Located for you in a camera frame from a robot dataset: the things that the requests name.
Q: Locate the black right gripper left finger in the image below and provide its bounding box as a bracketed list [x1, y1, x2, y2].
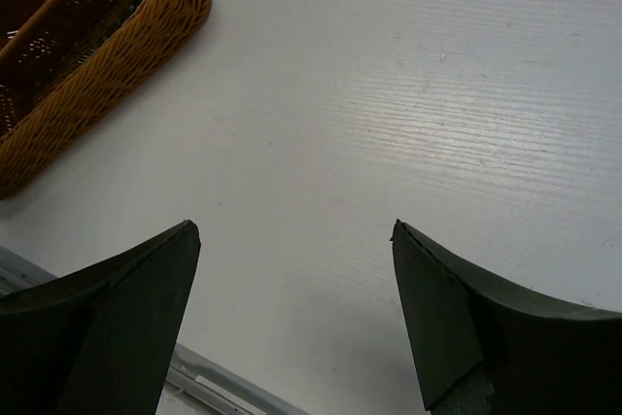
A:
[1, 221, 200, 414]

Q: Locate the brown wicker divided tray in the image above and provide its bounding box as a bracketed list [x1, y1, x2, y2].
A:
[1, 0, 212, 198]

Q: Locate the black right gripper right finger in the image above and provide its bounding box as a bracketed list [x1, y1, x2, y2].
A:
[391, 222, 621, 414]

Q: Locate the aluminium table edge rail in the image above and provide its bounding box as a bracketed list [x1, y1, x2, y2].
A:
[1, 247, 305, 415]

